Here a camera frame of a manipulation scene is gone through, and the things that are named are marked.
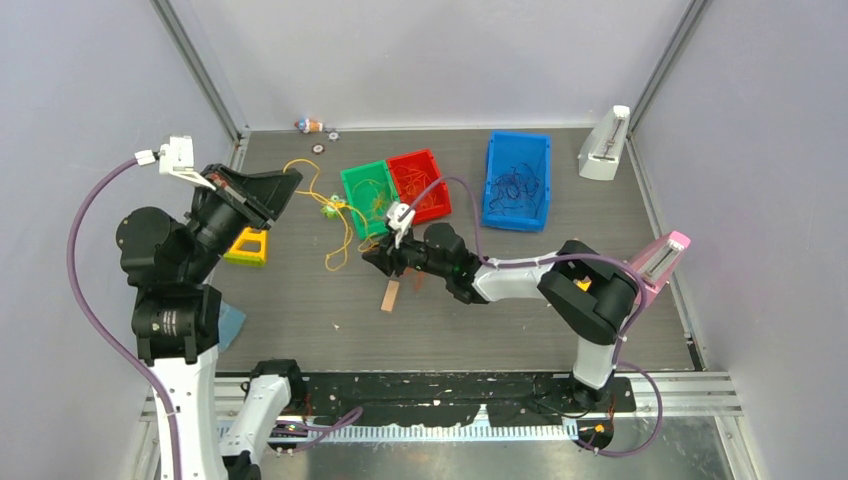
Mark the green plastic bin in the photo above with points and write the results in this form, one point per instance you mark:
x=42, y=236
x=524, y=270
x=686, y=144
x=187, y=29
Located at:
x=369, y=190

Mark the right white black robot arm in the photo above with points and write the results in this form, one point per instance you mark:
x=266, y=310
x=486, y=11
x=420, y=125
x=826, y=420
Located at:
x=596, y=296

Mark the white metronome box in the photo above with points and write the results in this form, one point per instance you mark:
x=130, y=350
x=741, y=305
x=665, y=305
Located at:
x=599, y=156

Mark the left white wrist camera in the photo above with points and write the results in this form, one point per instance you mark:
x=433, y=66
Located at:
x=175, y=158

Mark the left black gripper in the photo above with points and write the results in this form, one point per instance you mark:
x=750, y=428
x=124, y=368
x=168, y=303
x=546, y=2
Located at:
x=260, y=196

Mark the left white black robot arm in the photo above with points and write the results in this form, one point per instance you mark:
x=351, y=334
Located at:
x=176, y=323

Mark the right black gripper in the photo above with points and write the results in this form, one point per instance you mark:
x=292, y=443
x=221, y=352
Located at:
x=384, y=260

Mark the small figurine toy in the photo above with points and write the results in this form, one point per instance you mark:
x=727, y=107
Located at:
x=309, y=126

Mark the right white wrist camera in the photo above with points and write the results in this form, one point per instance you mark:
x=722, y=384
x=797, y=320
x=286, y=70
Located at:
x=399, y=218

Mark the small wooden block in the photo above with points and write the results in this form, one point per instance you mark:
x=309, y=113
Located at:
x=390, y=296

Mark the yellow orange toy piece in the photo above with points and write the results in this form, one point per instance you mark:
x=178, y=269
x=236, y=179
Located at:
x=583, y=284

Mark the pink metronome box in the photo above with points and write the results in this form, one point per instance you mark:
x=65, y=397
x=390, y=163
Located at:
x=657, y=261

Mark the yellow triangular toy frame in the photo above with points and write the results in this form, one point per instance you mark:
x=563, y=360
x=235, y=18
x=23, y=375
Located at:
x=250, y=248

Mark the blue plastic bin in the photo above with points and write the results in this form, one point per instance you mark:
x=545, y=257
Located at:
x=517, y=189

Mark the clear plastic bottle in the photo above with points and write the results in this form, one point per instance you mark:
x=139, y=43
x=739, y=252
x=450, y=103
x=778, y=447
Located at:
x=230, y=323

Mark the red plastic bin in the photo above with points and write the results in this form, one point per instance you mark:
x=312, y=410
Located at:
x=412, y=173

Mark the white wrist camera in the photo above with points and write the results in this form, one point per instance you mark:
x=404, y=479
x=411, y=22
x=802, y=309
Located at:
x=399, y=218
x=175, y=158

